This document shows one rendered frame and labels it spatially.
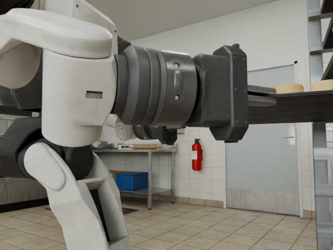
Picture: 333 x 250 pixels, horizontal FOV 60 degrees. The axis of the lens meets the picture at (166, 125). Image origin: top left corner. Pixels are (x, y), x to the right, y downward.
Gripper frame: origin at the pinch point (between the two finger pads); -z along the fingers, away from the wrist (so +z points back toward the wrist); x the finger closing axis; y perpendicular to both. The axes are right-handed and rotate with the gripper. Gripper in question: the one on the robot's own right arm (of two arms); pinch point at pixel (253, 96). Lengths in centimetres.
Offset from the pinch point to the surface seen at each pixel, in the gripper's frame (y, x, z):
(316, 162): 22.2, -10.4, -36.9
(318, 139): 21.7, -4.7, -37.3
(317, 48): 20.9, 18.5, -37.6
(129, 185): 423, -64, -95
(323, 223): 21.4, -25.3, -37.2
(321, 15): 18.8, 26.3, -37.1
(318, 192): 21.9, -17.7, -36.7
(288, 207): 275, -84, -276
